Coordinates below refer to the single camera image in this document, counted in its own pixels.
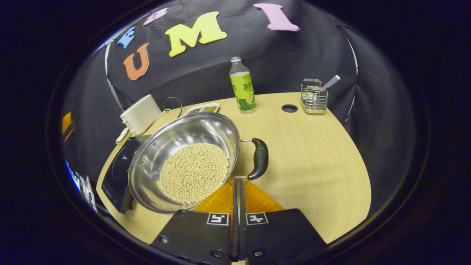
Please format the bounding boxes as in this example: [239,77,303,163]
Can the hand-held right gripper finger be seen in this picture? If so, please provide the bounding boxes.
[239,179,328,262]
[151,179,239,264]

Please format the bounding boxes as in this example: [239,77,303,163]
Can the black induction cooktop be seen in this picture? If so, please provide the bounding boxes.
[101,134,151,214]

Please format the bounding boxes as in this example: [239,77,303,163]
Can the stainless steel pot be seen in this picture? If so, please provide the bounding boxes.
[127,112,269,214]

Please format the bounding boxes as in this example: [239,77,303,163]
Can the pile of soybeans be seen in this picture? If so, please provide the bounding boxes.
[159,143,230,205]

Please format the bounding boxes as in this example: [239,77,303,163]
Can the white toaster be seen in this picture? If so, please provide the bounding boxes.
[120,94,162,136]

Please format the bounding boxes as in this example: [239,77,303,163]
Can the small white seasoning tray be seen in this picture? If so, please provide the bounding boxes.
[183,103,220,117]

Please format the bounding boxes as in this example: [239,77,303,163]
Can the green label drink bottle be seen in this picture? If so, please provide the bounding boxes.
[229,56,257,114]

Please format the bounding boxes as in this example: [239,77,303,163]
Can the black backdrop cloth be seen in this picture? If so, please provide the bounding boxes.
[61,0,414,206]

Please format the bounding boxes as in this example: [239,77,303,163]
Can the black toaster cable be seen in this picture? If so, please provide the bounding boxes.
[155,96,183,123]

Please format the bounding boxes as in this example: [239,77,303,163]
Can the metal wire utensil holder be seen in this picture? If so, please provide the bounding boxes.
[301,78,329,114]

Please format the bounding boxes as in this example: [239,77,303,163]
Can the checkered handle utensil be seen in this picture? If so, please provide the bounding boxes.
[321,75,341,91]

